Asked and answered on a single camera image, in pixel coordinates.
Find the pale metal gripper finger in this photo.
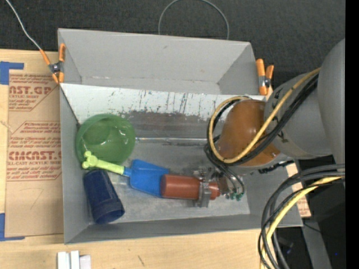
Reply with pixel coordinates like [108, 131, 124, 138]
[192, 182, 213, 208]
[192, 166, 215, 183]

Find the red-brown cylinder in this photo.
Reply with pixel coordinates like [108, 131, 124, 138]
[160, 174, 221, 200]

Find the dark blue cup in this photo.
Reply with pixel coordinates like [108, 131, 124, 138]
[82, 169, 126, 225]

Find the green plastic bowl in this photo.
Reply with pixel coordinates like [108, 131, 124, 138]
[75, 113, 137, 164]

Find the grey metal bin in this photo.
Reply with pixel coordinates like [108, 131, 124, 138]
[57, 28, 304, 245]

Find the brown cardboard board red print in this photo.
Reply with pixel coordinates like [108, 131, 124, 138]
[0, 48, 312, 240]

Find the blue scoop with green handle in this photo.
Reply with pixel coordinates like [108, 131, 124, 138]
[81, 150, 171, 198]

